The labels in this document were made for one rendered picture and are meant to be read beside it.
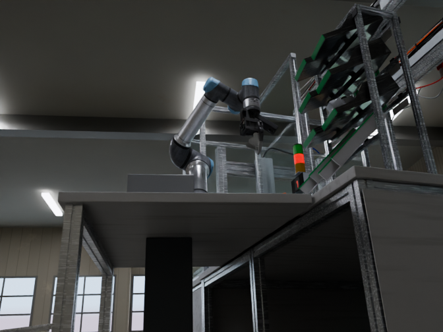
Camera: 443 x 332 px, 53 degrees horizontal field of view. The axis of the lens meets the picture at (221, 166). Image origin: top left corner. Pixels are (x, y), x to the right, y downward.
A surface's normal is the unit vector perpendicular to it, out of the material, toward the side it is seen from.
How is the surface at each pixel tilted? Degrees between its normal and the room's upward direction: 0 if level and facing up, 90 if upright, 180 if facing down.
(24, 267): 90
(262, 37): 180
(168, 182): 90
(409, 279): 90
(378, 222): 90
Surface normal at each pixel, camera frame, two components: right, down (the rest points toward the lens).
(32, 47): 0.04, 0.91
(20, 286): 0.12, -0.40
